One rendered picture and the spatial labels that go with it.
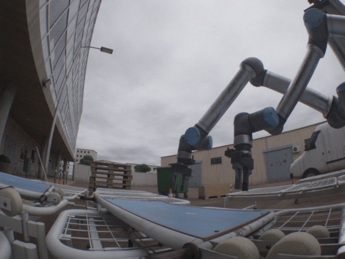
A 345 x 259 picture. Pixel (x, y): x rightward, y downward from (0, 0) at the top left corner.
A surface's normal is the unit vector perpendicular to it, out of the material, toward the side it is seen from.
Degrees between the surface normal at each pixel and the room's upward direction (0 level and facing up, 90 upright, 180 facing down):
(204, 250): 87
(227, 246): 87
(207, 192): 90
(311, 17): 86
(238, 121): 78
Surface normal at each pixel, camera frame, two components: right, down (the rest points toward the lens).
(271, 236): -0.79, -0.23
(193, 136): -0.55, -0.22
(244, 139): -0.23, -0.48
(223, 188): 0.17, -0.33
